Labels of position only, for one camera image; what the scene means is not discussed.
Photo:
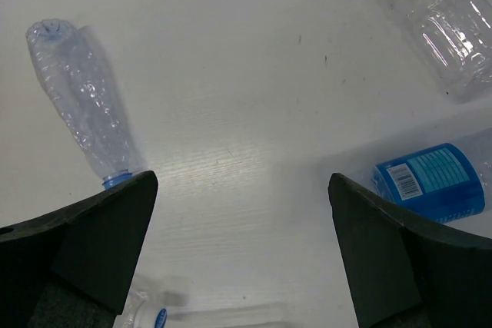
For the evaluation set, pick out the blue label plastic bottle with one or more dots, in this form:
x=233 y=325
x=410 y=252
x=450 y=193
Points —
x=444 y=183

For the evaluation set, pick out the clear plastic bottle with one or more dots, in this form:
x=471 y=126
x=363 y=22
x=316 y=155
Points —
x=452 y=38

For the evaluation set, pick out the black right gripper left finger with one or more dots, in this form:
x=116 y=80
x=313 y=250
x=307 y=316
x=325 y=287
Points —
x=73 y=267

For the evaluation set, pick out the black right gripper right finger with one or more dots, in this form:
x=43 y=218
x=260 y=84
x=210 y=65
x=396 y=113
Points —
x=404 y=270

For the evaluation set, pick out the clear bottle white cap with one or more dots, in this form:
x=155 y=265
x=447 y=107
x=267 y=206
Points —
x=151 y=300

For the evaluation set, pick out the crushed clear bottle blue cap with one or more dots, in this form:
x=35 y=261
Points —
x=73 y=69

